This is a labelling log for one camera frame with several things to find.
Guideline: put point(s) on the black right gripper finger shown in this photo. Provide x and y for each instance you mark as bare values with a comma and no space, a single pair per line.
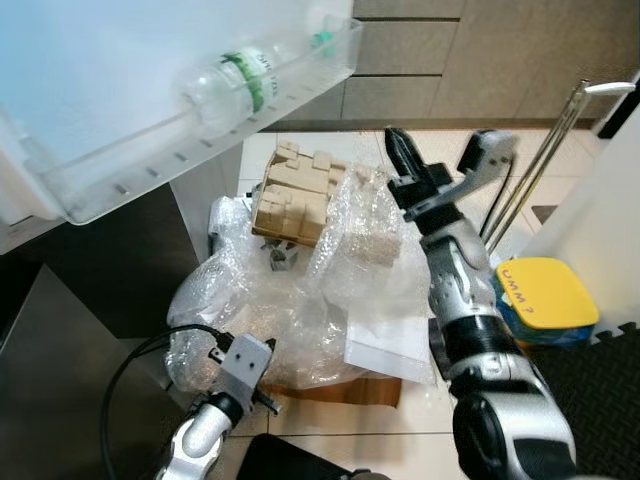
416,162
400,160

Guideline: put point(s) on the white fridge door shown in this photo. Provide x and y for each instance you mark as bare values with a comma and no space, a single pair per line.
100,60

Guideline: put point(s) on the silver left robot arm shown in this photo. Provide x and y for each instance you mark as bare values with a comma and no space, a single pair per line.
195,440

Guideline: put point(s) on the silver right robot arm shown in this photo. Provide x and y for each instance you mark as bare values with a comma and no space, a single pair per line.
480,340

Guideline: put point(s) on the black fabric mat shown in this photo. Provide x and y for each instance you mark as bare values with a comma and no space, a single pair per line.
290,462

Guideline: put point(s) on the flat brown cardboard box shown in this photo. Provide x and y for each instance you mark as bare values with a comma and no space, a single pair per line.
340,392

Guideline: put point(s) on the clear bubble wrap bag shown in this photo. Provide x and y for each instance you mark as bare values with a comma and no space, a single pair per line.
250,320

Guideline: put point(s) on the grey right robot foot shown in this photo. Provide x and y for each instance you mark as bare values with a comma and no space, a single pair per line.
365,475

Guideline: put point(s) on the grey brown kitchen cabinet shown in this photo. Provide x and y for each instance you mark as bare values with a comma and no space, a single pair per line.
500,60

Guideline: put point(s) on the white flat packet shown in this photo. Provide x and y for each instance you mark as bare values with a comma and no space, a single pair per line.
390,350

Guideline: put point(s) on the yellow lidded blue container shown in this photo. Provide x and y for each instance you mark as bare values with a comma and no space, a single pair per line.
545,290

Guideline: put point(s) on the green label water bottle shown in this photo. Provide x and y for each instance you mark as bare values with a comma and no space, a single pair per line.
225,95

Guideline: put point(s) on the black interlocking foam mat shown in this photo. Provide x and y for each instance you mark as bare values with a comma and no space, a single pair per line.
600,400

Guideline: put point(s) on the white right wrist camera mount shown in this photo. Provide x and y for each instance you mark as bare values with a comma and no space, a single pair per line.
490,155

